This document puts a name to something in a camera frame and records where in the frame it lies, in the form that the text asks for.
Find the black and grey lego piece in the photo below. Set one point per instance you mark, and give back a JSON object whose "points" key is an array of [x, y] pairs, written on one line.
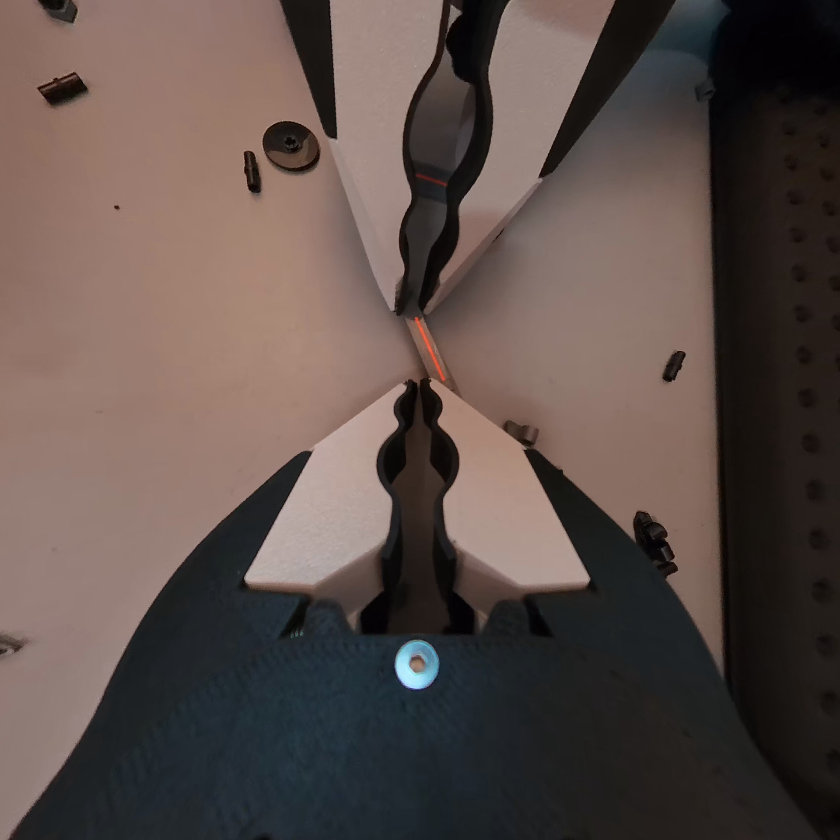
{"points": [[62, 10]]}

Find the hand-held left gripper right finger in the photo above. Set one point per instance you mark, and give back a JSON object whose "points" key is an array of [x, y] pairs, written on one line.
{"points": [[518, 525]]}

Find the short black lego connector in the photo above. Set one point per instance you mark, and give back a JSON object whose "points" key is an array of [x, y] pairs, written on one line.
{"points": [[62, 88]]}

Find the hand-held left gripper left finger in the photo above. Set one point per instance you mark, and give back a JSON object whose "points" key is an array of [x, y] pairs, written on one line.
{"points": [[315, 525]]}

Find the black dimpled foam mat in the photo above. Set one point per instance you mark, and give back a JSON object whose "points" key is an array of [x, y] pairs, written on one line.
{"points": [[787, 459]]}

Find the black lego ball-joint connector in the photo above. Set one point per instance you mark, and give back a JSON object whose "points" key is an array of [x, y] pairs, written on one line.
{"points": [[653, 538]]}

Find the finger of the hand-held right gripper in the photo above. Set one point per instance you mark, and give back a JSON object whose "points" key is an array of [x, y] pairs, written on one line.
{"points": [[374, 98], [531, 98]]}

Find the black round lego dish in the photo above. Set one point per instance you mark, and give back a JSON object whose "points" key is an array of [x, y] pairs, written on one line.
{"points": [[295, 157]]}

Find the grey lego piece red stripe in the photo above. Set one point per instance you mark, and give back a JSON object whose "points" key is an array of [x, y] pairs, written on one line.
{"points": [[430, 351]]}

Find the grey curved lego piece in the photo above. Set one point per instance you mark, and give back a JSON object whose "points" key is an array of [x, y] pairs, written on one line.
{"points": [[525, 433]]}

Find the black lego pin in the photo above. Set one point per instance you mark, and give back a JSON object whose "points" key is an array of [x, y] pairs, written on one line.
{"points": [[252, 172], [673, 366]]}

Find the grey lego bracket piece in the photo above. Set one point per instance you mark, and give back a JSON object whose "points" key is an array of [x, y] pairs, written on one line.
{"points": [[10, 644]]}

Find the tiny grey lego piece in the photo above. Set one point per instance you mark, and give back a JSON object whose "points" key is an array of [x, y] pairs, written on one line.
{"points": [[704, 88]]}

